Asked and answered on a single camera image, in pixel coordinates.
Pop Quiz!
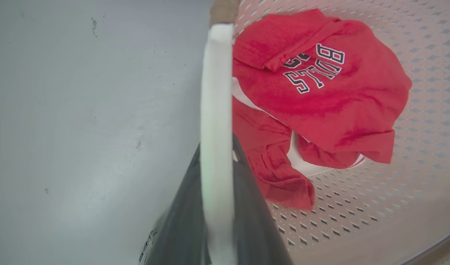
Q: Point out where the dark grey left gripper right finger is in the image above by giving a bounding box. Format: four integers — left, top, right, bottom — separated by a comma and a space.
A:
232, 134, 294, 265

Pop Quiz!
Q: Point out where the white perforated plastic laundry basket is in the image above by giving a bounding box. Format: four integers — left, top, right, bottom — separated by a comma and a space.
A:
200, 0, 450, 265

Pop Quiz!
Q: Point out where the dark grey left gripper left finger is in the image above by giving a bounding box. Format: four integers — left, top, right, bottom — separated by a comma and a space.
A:
139, 144, 211, 265

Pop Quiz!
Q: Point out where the red Bulls shirt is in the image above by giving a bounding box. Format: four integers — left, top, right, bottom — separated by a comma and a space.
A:
232, 9, 413, 211

